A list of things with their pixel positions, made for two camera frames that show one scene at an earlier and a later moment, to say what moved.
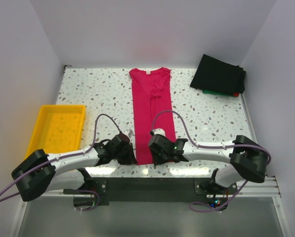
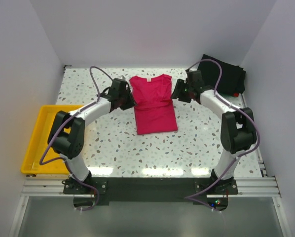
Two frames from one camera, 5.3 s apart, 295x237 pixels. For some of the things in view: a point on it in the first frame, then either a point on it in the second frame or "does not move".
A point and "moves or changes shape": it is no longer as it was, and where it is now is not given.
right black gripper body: (156, 153) → (181, 91)
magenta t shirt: (152, 109) moves or changes shape
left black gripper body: (127, 153) → (125, 98)
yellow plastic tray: (57, 129) does not move
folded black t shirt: (217, 75) does not move
